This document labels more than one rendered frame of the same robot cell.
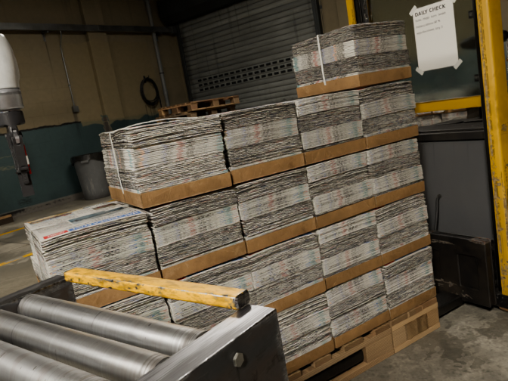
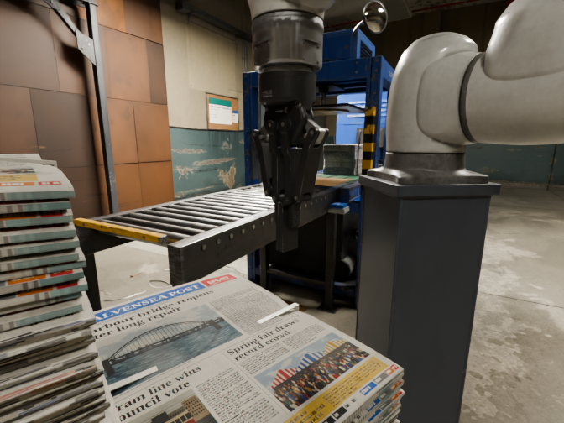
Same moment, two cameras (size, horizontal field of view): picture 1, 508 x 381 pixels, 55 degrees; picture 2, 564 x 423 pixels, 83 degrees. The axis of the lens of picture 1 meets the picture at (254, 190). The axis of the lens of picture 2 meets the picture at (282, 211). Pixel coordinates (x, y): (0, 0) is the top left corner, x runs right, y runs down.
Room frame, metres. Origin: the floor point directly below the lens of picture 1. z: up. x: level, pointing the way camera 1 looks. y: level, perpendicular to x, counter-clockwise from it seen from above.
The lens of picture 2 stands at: (1.80, 0.54, 1.08)
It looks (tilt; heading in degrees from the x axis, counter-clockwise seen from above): 12 degrees down; 169
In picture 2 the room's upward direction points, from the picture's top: straight up
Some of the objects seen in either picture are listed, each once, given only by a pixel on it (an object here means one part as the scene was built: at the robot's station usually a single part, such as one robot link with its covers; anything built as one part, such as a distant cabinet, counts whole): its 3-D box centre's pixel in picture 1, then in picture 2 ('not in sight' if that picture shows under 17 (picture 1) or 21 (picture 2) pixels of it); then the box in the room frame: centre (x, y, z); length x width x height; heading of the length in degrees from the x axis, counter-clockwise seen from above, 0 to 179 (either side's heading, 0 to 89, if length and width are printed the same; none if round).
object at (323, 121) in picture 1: (300, 129); not in sight; (1.88, -0.22, 0.95); 0.38 x 0.29 x 0.23; 31
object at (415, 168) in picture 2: not in sight; (417, 164); (1.17, 0.96, 1.03); 0.22 x 0.18 x 0.06; 177
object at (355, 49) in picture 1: (365, 187); not in sight; (2.03, -0.47, 0.65); 0.39 x 0.30 x 1.29; 31
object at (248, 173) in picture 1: (241, 167); not in sight; (1.73, 0.03, 0.86); 0.38 x 0.29 x 0.04; 30
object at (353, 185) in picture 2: not in sight; (321, 185); (-0.53, 1.28, 0.75); 0.70 x 0.65 x 0.10; 141
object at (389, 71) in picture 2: not in sight; (323, 81); (-0.53, 1.28, 1.50); 0.94 x 0.68 x 0.10; 51
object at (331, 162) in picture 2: not in sight; (345, 159); (-0.97, 1.65, 0.93); 0.38 x 0.30 x 0.26; 141
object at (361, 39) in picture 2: not in sight; (324, 60); (-0.53, 1.28, 1.65); 0.60 x 0.45 x 0.20; 51
